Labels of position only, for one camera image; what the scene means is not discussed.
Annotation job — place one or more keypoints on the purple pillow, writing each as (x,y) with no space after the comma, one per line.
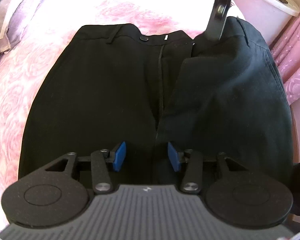
(7,22)

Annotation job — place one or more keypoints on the pink floral bedspread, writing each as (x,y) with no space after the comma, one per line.
(23,69)

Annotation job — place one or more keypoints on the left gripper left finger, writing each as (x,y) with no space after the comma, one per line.
(101,181)

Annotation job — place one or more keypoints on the black trousers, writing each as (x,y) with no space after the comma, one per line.
(112,84)

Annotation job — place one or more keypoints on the pink curtain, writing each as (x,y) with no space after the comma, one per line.
(286,53)

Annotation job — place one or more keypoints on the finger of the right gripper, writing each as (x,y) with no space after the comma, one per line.
(217,20)

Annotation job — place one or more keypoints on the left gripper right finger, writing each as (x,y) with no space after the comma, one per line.
(188,164)

